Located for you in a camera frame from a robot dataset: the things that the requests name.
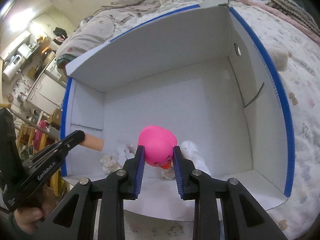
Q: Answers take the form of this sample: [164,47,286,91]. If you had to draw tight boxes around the beige lace scrunchie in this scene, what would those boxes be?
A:
[100,154,122,175]

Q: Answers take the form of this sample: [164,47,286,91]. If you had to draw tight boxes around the pink rubber duck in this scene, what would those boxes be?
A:
[138,126,178,170]

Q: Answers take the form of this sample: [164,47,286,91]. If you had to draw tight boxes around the white fluffy pompom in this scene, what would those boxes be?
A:
[161,140,212,180]

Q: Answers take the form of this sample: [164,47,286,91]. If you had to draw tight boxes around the person left hand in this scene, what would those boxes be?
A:
[14,185,56,234]

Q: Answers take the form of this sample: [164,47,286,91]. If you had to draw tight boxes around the cardboard box on floor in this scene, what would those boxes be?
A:
[47,108,62,130]

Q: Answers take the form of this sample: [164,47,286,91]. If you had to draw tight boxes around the wooden stool red bag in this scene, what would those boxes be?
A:
[14,119,66,197]

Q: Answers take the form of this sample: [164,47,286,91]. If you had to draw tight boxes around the white paper label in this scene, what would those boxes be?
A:
[116,143,135,167]

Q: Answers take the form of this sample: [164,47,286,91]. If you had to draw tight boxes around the white cabinet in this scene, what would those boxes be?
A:
[26,57,66,115]

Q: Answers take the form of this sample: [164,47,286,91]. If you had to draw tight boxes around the beige crumpled duvet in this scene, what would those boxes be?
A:
[56,0,160,60]

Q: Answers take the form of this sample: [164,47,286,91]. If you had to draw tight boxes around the white cardboard box blue edges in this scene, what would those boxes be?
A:
[60,0,295,210]

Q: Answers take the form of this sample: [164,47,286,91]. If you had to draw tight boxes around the cream fluffy blanket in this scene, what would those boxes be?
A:
[265,44,289,72]

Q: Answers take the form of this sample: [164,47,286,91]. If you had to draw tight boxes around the pink sheet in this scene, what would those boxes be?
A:
[232,0,319,46]

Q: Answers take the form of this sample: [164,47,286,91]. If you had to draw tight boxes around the striped knitted blanket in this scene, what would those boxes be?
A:
[266,0,319,36]

